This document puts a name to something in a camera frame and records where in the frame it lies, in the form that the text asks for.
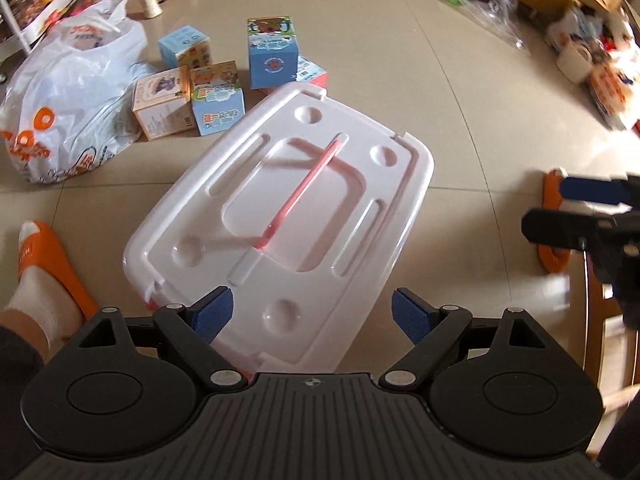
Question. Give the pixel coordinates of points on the right orange slipper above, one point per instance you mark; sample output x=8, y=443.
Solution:
x=553, y=258

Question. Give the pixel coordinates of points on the white plastic jug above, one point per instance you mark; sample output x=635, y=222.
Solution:
x=575, y=62

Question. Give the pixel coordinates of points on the wooden chair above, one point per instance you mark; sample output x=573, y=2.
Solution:
x=611, y=351

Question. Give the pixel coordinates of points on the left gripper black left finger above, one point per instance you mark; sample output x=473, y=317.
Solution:
x=122, y=387

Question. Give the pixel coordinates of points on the orange slipper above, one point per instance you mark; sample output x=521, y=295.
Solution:
x=553, y=258
x=40, y=248

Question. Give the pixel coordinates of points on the light blue cube box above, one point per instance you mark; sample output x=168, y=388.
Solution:
x=185, y=46

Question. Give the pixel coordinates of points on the white orange bag at right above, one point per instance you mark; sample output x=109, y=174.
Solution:
x=616, y=95

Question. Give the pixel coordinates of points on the beige cartoon box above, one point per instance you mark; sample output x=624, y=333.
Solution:
x=162, y=103

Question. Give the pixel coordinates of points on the tall blue bear box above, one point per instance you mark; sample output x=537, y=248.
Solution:
x=272, y=51

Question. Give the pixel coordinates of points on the white orange printed plastic bag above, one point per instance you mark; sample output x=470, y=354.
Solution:
x=68, y=107

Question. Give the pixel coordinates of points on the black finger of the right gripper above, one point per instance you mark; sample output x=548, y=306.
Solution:
x=611, y=192

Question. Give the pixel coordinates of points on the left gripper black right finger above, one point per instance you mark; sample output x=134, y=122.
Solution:
x=501, y=386

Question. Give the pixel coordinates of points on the left orange slipper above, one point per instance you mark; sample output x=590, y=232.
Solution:
x=40, y=248

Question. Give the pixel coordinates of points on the left white sock foot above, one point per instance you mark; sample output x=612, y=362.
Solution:
x=41, y=313

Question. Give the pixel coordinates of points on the white bin lid pink handle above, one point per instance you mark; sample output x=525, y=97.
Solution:
x=301, y=209

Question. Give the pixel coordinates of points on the pink plastic storage bin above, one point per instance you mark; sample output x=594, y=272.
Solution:
x=149, y=296

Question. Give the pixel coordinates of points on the blue yellow bear box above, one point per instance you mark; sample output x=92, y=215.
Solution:
x=217, y=97

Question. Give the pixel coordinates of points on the flat blue pink box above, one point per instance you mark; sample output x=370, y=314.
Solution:
x=305, y=76

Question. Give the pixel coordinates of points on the clear plastic bag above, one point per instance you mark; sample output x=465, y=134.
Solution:
x=495, y=16

